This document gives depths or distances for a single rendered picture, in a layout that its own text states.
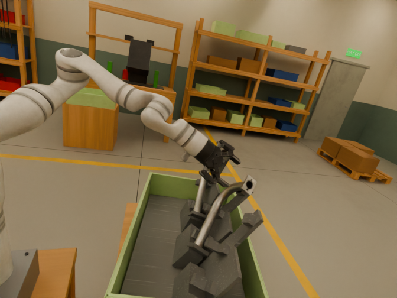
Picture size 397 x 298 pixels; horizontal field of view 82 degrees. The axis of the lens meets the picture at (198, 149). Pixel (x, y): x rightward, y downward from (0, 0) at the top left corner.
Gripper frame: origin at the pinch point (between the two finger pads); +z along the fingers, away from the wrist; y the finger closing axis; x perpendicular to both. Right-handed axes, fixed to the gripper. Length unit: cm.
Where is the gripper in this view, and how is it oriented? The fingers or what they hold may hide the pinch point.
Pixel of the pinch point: (232, 173)
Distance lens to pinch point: 76.3
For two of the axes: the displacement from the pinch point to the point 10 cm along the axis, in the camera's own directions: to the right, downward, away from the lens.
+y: 4.8, -7.6, 4.5
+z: 7.6, 6.1, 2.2
